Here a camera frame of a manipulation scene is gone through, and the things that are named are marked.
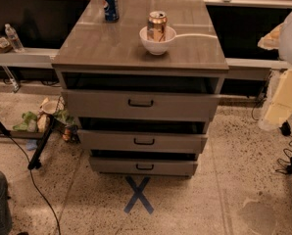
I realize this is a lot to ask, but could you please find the grey drawer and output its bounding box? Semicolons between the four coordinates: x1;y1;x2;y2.
78;130;207;154
89;157;198;177
62;89;219;121

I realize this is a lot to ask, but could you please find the orange soda can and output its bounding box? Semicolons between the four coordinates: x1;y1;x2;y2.
147;11;168;42

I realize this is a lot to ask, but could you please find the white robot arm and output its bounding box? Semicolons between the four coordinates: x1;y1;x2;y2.
258;12;292;130

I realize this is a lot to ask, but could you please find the blue pepsi can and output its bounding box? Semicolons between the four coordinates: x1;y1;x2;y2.
103;0;120;22

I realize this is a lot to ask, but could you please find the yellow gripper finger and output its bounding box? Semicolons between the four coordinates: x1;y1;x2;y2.
258;24;282;50
264;69;292;127

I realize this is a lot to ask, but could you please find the grey drawer cabinet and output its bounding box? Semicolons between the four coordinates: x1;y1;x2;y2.
53;0;228;163

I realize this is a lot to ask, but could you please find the white bowl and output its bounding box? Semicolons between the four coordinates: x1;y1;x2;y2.
139;26;176;56

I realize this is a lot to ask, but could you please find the black floor cable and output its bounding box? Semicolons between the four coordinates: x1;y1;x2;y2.
7;134;62;235

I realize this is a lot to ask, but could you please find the black tripod leg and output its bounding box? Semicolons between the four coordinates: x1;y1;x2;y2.
27;116;55;170

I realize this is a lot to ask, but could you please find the black power adapter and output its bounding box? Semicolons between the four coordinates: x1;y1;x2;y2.
280;121;291;136

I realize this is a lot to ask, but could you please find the top grey drawer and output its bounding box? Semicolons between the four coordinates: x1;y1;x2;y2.
62;89;219;121

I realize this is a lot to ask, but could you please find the blue tape cross mark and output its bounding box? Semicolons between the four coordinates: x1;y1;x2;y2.
124;176;154;214

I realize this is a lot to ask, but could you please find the clear plastic water bottle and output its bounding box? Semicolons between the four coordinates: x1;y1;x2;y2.
5;23;24;52

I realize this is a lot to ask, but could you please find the middle grey drawer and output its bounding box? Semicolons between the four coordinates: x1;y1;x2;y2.
78;130;207;154

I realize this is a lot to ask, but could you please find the brown tray with items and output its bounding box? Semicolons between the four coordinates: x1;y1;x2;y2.
0;35;14;55

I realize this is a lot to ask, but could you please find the bottom grey drawer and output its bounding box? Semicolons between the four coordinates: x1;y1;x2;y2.
89;157;198;177

